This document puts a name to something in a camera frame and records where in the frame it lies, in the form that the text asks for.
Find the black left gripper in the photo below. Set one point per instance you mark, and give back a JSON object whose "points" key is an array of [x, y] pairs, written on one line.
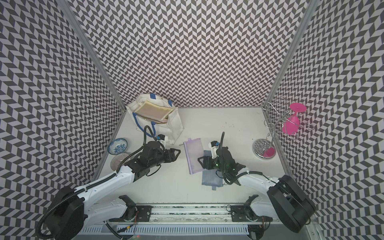
{"points": [[170, 154]]}

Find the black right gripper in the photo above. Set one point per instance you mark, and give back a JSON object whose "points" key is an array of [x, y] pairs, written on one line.
{"points": [[207, 162]]}

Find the dark blue pouch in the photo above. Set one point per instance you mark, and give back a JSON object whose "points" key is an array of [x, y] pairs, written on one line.
{"points": [[210, 177]]}

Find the lilac mesh pouch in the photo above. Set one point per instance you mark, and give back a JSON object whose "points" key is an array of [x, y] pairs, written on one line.
{"points": [[194, 150]]}

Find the white canvas bag blue handles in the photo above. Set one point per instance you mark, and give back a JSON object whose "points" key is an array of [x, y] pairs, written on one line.
{"points": [[172, 128]]}

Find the small yellow pouch under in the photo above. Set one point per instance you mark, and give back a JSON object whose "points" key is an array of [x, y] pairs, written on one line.
{"points": [[153, 112]]}

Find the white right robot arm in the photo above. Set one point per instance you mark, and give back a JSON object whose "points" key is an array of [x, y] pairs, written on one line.
{"points": [[276, 198]]}

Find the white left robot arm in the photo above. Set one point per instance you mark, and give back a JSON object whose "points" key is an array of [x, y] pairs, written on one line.
{"points": [[71, 210]]}

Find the blue patterned ceramic bowl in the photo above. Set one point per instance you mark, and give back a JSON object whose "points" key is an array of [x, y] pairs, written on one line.
{"points": [[117, 146]]}

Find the pink glass dish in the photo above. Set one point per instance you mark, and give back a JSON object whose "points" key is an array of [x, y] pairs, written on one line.
{"points": [[115, 162]]}

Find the magenta plastic wine glass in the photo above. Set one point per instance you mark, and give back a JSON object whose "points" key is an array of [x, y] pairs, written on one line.
{"points": [[292, 123]]}

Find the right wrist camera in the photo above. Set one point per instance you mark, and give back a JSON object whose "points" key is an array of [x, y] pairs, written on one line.
{"points": [[214, 146]]}

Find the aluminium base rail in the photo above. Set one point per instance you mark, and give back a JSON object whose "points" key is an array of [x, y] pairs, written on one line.
{"points": [[177, 214]]}

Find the silver wire glass rack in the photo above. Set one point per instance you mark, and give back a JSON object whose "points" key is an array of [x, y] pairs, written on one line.
{"points": [[282, 109]]}

